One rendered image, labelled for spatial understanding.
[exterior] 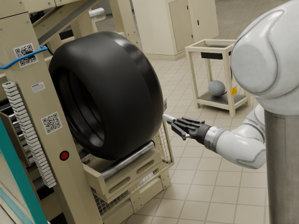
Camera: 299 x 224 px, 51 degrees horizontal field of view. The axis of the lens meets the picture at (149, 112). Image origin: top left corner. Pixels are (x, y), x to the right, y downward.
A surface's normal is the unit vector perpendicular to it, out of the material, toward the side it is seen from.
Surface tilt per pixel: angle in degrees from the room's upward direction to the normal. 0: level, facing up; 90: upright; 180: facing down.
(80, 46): 24
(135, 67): 58
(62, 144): 90
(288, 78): 103
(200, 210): 0
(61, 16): 90
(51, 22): 90
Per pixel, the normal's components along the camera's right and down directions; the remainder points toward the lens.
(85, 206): 0.66, 0.17
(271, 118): -0.89, 0.36
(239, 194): -0.22, -0.89
